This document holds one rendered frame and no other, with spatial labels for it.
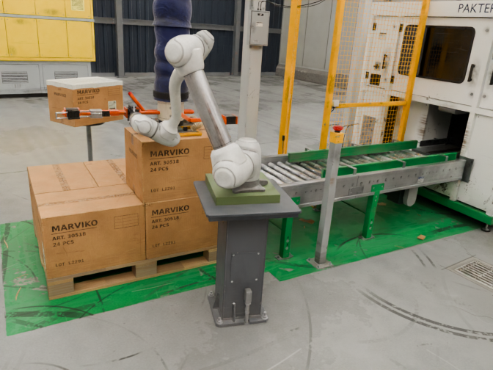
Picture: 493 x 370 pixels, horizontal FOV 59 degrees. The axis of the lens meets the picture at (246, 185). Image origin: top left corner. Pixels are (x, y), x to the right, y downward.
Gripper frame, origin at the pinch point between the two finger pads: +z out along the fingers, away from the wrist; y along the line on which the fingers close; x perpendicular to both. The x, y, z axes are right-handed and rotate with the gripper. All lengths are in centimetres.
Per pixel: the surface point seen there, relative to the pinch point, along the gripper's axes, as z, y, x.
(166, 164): -21.0, 29.0, 18.1
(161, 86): -7.0, -16.9, 18.9
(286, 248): -31, 99, 107
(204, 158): -20, 27, 43
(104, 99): 182, 23, 13
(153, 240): -22, 80, 9
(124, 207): -23, 54, -9
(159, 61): -4.1, -32.0, 18.4
